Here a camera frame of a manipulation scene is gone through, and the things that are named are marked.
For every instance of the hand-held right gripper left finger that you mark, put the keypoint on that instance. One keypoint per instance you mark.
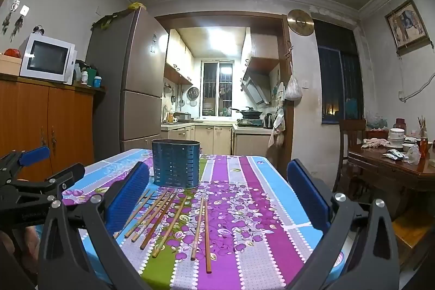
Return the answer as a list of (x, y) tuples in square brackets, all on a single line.
[(127, 198)]

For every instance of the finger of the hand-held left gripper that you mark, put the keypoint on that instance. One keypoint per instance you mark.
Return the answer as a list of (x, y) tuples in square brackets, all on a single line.
[(66, 174), (34, 155)]

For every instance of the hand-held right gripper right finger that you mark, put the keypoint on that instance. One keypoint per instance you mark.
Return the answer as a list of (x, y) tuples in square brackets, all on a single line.
[(307, 196)]

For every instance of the blue perforated metal utensil holder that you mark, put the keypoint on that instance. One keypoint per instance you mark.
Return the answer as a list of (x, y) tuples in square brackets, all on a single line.
[(175, 164)]

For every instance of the bunch of wooden chopsticks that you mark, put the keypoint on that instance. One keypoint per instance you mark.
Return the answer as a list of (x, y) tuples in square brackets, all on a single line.
[(207, 239)]

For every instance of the person's left hand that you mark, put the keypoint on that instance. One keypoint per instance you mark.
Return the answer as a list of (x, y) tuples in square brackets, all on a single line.
[(29, 239)]

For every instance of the orange wooden cabinet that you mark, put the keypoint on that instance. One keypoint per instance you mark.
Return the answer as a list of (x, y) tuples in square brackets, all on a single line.
[(68, 123)]

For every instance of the floral striped tablecloth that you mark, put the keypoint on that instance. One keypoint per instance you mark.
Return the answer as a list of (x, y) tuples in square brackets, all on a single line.
[(238, 208)]

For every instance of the dark wooden chair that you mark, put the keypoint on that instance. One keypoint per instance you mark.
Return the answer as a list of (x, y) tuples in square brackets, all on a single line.
[(351, 140)]

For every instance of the hanging kitchen cloths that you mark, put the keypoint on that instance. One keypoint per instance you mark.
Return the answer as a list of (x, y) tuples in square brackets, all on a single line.
[(277, 130)]

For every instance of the beige base cabinet under stove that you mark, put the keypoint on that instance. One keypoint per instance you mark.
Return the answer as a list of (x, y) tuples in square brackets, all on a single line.
[(251, 142)]

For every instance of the dark wooden dining table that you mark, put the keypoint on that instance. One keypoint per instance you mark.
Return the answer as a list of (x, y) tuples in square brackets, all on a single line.
[(384, 171)]

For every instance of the steel electric kettle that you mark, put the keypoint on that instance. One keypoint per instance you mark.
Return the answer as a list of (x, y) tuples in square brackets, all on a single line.
[(268, 120)]

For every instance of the pink crumpled cloth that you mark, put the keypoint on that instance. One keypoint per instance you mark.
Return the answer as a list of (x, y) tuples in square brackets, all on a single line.
[(373, 142)]

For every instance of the white plastic bottle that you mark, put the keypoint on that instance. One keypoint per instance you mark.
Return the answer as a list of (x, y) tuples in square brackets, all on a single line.
[(84, 78)]

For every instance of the clear spray bottle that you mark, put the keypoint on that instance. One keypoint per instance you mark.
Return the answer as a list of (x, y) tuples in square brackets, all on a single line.
[(77, 74)]

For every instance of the cream box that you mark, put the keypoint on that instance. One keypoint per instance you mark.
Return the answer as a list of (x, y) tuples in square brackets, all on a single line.
[(10, 65)]

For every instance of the gas stove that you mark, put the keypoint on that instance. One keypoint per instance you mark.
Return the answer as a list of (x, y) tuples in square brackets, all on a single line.
[(249, 122)]

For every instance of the blue capped jar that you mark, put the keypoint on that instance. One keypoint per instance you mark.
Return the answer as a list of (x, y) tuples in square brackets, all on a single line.
[(97, 82)]

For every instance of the white microwave oven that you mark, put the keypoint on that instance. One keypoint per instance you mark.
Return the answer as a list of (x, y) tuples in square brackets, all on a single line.
[(44, 59)]

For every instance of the beige base cabinets with sink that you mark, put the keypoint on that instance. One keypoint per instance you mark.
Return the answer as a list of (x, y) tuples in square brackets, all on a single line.
[(204, 137)]

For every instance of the green container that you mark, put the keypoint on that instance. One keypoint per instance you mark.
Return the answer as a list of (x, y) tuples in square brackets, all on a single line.
[(91, 76)]

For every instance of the steel pot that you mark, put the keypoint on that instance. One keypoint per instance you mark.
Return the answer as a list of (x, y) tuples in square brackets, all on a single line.
[(181, 116)]

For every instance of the black wok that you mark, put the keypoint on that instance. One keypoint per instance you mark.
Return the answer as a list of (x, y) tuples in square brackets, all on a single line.
[(250, 113)]

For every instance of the red round ornament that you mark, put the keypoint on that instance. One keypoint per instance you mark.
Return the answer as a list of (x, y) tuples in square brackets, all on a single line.
[(12, 53)]

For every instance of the stack of white bowls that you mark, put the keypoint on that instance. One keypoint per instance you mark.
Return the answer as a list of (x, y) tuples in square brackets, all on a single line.
[(396, 137)]

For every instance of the white hanging plastic bag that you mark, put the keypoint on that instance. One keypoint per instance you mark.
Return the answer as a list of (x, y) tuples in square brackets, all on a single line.
[(293, 89)]

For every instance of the wooden stool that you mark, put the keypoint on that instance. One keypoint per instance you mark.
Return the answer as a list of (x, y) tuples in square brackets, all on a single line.
[(413, 232)]

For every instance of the red jar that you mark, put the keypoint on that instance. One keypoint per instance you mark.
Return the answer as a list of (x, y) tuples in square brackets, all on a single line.
[(399, 123)]

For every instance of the dark barred window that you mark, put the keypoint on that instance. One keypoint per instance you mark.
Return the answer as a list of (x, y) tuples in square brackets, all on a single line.
[(340, 82)]

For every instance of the steel range hood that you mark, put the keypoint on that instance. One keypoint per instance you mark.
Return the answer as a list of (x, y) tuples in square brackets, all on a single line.
[(255, 86)]

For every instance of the tall grey refrigerator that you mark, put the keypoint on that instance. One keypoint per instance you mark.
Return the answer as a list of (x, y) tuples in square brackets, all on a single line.
[(136, 72)]

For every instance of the hanging steel colander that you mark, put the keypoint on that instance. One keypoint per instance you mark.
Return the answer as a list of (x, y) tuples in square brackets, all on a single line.
[(193, 93)]

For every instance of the black alarm clock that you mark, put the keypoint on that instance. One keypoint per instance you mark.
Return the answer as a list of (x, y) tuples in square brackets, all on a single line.
[(38, 30)]

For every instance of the red sauce bottle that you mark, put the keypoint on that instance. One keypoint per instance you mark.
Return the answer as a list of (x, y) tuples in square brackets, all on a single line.
[(424, 147)]

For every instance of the hanging dreamcatcher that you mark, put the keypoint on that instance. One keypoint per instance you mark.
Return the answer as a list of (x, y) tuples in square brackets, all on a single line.
[(6, 23), (17, 26)]

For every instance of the cup of chopsticks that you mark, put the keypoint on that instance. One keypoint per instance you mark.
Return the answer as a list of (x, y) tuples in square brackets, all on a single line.
[(423, 130)]

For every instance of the kitchen window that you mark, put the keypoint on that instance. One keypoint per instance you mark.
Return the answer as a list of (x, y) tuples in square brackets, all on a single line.
[(217, 86)]

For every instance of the green cloth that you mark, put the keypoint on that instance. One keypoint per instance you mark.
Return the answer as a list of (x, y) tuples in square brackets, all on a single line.
[(105, 20)]

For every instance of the yellow bag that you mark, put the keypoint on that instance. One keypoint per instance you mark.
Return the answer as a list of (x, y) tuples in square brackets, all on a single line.
[(136, 5)]

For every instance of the framed elephant picture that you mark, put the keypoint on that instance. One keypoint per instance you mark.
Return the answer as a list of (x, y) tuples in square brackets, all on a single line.
[(407, 23)]

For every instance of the white wall switch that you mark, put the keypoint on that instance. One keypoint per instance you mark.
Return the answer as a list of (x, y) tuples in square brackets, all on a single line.
[(305, 83)]

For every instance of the beige wall cabinet above hood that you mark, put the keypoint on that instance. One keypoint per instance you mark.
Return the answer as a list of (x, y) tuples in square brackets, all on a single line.
[(261, 45)]

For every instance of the gold round wall plate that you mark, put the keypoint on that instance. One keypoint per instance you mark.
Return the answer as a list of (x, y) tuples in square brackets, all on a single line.
[(299, 22)]

